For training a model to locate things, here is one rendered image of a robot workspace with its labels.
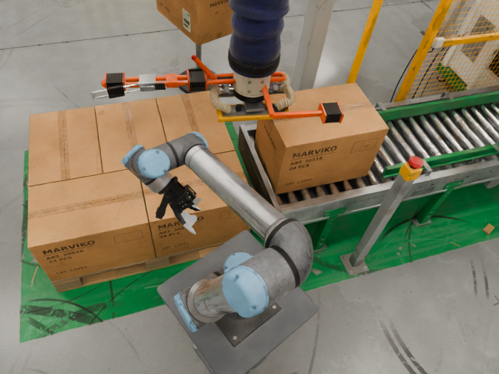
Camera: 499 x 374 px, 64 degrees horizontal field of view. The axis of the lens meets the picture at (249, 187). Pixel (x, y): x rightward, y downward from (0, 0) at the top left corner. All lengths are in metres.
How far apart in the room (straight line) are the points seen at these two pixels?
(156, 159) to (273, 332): 0.87
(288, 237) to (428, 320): 1.98
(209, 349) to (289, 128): 1.13
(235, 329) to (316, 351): 0.93
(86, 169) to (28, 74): 1.90
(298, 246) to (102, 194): 1.59
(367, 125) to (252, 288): 1.53
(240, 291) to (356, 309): 1.85
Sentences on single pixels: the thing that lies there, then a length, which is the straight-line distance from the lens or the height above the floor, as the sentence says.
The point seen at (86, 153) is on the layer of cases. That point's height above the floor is 0.54.
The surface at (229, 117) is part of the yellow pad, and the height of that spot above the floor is 1.14.
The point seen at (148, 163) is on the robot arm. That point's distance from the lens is 1.28.
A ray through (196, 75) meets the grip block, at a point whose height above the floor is 1.27.
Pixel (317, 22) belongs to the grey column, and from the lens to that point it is 3.13.
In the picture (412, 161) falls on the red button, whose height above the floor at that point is 1.04.
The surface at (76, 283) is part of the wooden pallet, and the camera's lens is 2.69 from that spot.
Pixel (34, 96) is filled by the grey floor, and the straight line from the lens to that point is 4.00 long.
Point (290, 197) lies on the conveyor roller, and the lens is 2.34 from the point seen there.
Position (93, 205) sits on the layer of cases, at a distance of 2.34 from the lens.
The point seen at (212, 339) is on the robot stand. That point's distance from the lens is 1.72.
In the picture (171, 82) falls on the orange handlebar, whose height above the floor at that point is 1.27.
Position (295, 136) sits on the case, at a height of 0.95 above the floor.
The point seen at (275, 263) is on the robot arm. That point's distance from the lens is 0.93.
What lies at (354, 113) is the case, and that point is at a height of 0.95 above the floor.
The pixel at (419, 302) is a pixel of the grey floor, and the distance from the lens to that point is 2.89.
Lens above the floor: 2.39
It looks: 52 degrees down
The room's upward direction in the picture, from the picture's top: 7 degrees clockwise
